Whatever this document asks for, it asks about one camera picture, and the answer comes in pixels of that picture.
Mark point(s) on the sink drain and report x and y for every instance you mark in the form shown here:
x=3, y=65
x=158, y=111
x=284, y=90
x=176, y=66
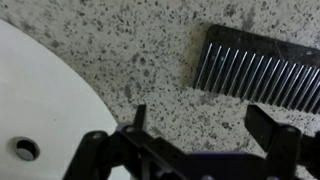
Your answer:
x=27, y=150

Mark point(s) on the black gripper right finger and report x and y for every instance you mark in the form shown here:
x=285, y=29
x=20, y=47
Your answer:
x=283, y=146

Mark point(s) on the black comb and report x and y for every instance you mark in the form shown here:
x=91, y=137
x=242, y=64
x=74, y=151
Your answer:
x=253, y=46

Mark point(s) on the white oval sink basin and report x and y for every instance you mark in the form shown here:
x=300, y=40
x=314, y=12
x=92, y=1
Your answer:
x=43, y=100

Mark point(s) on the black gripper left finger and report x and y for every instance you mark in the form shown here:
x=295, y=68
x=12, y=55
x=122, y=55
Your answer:
x=100, y=156

